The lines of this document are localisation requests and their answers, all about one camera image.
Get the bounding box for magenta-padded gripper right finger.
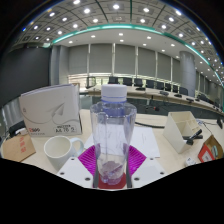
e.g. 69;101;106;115
124;144;167;189

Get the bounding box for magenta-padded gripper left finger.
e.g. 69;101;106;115
57;143;100;189

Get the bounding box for clear plastic water bottle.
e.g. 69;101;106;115
89;83;138;186

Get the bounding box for white ceramic mug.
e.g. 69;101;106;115
43;135;85;172

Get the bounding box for white printed paper sheet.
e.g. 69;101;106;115
83;125;161;159

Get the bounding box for white remote control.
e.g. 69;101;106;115
184;156;198;167

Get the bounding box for white open desk organizer box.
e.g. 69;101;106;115
162;110;203;154

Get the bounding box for black pen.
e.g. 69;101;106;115
182;128;204;147

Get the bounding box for cardboard box with red lid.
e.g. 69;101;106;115
197;134;224;164

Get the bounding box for brown paper envelope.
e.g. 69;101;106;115
0;132;37;163

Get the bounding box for white copy paper carton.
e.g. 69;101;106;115
18;83;83;137

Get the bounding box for long curved conference desk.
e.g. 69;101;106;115
86;84;224;118

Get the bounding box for row of black office chairs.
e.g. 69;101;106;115
85;75;214;101

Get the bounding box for round ceiling lights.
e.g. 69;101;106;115
19;0;224;81

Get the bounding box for black cable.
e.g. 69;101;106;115
134;121;166;130

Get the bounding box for black power adapter with cables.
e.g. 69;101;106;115
8;119;28;138

